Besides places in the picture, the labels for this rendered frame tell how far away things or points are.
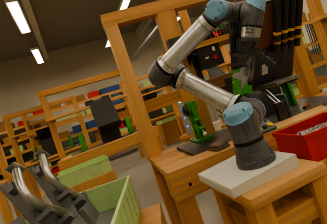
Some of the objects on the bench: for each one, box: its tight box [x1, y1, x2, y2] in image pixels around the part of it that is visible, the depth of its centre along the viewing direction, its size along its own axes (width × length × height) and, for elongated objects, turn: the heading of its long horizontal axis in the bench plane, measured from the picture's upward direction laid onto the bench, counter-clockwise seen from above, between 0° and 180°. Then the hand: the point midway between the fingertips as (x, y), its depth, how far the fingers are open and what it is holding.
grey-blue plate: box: [274, 93, 292, 117], centre depth 163 cm, size 10×2×14 cm, turn 102°
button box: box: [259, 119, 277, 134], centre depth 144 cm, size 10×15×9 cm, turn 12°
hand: (246, 87), depth 111 cm, fingers open, 14 cm apart
